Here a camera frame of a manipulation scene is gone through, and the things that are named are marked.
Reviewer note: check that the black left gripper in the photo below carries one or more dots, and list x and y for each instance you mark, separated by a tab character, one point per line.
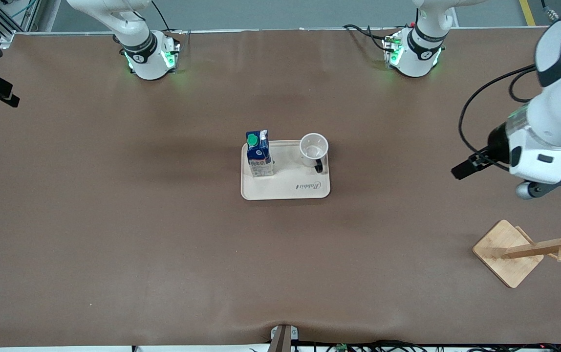
495	144

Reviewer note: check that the blue white milk carton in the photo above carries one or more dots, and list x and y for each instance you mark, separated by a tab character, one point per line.
259	156

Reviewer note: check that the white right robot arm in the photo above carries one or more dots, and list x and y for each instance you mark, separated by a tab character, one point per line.
146	61

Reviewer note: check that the cream rabbit print tray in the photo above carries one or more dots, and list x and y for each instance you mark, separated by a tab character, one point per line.
285	188

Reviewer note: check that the wooden mug tree stand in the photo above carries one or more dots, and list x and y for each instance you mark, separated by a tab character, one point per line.
503	254

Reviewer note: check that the metal table corner bracket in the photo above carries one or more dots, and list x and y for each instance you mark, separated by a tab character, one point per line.
7	40

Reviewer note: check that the metal table edge bracket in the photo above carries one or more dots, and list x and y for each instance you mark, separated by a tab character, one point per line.
284	337

